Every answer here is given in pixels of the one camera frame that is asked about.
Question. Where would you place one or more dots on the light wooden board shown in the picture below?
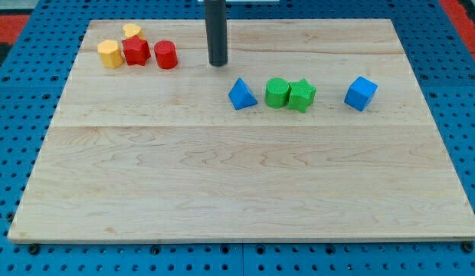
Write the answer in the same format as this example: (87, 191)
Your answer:
(142, 155)

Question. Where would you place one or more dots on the green star block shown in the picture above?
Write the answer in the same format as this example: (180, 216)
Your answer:
(302, 95)

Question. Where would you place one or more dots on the red cylinder block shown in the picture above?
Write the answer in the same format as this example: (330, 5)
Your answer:
(166, 55)

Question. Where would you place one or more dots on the blue triangle block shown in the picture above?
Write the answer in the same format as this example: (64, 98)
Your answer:
(241, 95)

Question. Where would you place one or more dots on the red star block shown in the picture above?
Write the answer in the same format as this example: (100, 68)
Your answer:
(136, 51)

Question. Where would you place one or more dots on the green cylinder block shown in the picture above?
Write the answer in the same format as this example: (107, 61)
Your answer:
(277, 92)

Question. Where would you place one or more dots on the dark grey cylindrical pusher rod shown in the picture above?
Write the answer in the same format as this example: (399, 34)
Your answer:
(216, 31)

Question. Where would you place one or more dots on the yellow hexagon block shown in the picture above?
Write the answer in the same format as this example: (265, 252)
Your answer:
(110, 54)

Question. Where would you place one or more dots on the blue cube block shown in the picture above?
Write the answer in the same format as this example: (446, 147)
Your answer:
(360, 93)

